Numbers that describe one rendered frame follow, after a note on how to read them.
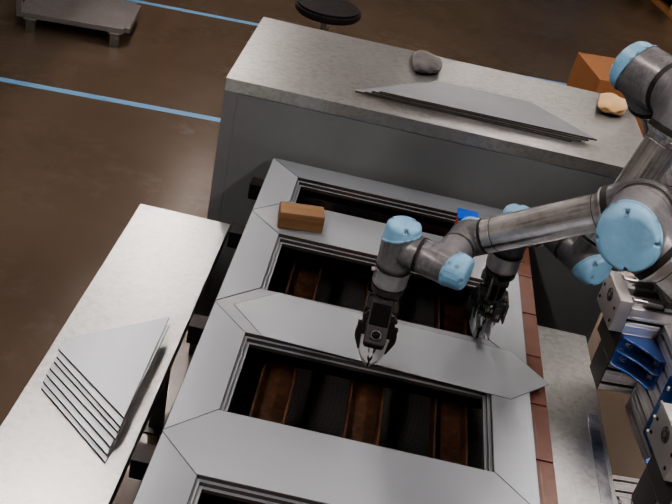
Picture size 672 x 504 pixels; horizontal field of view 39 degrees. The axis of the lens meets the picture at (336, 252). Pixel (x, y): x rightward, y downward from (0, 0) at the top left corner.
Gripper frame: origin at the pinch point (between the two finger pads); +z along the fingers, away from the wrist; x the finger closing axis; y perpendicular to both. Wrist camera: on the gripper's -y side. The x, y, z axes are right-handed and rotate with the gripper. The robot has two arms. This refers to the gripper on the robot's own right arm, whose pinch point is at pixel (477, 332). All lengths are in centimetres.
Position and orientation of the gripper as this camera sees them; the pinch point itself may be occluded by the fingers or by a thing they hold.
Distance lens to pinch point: 227.7
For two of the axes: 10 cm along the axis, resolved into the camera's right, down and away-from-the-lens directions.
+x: 9.8, 2.2, 0.0
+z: -1.9, 8.3, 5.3
